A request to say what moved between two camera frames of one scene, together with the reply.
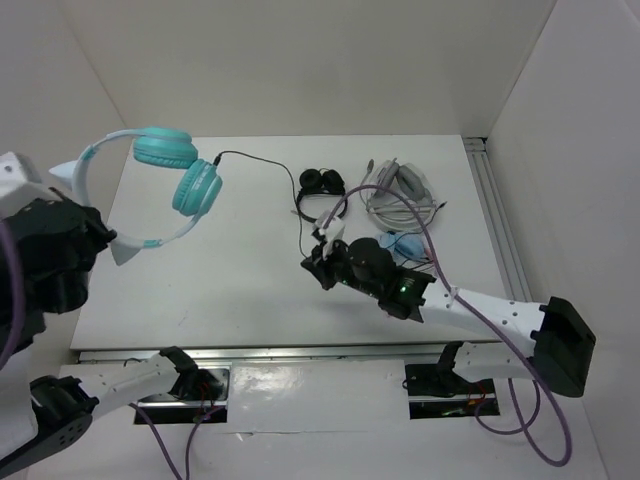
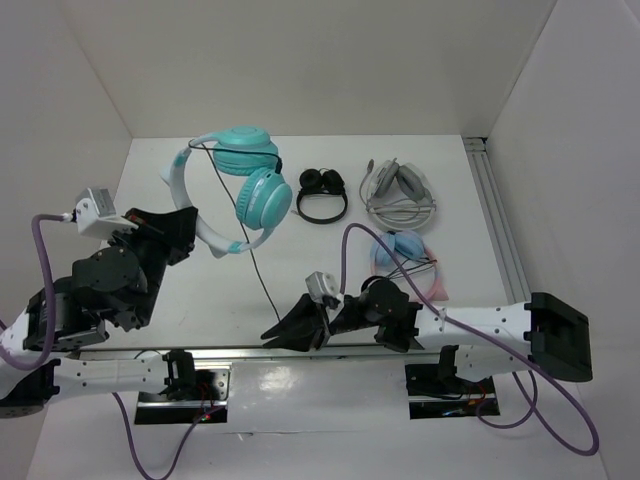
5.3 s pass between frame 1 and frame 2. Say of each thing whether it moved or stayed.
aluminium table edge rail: stayed
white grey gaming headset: stayed
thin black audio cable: moved
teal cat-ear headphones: moved
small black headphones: stayed
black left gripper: moved
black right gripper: moved
